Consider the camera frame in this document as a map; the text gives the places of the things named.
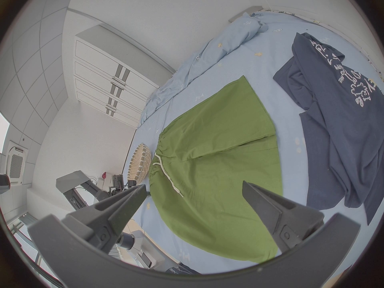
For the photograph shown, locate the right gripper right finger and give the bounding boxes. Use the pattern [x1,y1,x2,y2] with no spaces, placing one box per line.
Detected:
[242,181,325,253]

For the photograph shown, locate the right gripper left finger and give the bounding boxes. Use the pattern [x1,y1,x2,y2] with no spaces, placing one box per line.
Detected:
[61,184,147,255]

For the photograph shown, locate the green shorts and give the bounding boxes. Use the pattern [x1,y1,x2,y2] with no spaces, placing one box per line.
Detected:
[148,75,284,263]

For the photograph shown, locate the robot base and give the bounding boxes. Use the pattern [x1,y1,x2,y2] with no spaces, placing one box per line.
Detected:
[108,224,201,277]

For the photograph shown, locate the round woven basket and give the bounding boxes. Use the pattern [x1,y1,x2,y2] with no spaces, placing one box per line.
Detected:
[127,143,152,185]

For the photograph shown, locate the bed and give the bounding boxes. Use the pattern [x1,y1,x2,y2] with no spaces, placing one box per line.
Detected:
[121,5,384,275]

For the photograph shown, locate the grey chest of drawers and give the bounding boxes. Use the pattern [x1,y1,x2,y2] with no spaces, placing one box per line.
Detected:
[89,175,114,191]

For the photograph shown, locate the window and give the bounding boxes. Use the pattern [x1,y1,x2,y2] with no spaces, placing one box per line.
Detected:
[0,212,63,281]

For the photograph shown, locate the dark blue printed T-shirt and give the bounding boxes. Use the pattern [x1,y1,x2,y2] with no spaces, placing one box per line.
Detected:
[272,32,384,226]

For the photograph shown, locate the ceiling air conditioner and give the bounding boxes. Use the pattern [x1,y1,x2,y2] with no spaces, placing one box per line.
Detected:
[5,141,29,187]

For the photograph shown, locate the square ceiling light panel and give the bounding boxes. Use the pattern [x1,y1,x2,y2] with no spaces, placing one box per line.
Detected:
[0,113,10,155]

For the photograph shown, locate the white wardrobe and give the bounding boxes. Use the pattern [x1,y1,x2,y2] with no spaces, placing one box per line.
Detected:
[73,23,176,128]

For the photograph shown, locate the pale blue quilt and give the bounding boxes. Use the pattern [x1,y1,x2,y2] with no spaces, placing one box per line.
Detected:
[136,12,269,128]

